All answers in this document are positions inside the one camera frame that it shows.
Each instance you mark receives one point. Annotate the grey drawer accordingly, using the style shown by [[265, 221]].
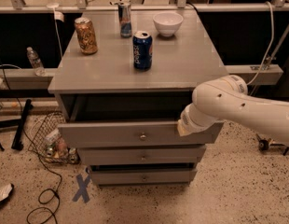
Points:
[[132, 134], [142, 176], [142, 155]]

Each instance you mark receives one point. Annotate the gold soda can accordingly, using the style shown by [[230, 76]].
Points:
[[86, 36]]

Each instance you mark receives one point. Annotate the grey top drawer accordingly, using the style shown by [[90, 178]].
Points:
[[132, 134]]

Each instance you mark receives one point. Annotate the silver blue Red Bull can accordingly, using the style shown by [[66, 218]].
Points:
[[124, 16]]

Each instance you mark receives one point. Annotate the grey bottom drawer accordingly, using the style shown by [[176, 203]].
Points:
[[142, 176]]

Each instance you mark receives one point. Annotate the grey drawer cabinet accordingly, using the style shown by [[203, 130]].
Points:
[[105, 86]]

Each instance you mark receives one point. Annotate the white bowl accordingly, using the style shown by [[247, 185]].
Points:
[[168, 23]]

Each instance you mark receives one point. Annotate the grey middle drawer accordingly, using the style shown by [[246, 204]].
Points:
[[142, 155]]

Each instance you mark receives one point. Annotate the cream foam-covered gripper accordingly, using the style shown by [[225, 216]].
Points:
[[188, 120]]

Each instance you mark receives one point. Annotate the blue tape cross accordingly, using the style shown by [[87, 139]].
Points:
[[82, 189]]

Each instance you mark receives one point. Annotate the black wheeled cart base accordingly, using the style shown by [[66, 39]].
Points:
[[264, 144]]

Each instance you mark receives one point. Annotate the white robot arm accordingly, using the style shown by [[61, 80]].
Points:
[[227, 98]]

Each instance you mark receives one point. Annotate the wire basket with cans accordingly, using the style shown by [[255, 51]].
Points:
[[48, 143]]

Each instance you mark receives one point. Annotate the clear plastic water bottle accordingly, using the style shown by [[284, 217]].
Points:
[[35, 62]]

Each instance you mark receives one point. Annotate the blue Pepsi can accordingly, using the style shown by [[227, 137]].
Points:
[[142, 50]]

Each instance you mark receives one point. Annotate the white object floor corner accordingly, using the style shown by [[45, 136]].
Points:
[[6, 191]]

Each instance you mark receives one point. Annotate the black stand leg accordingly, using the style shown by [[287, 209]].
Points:
[[17, 144]]

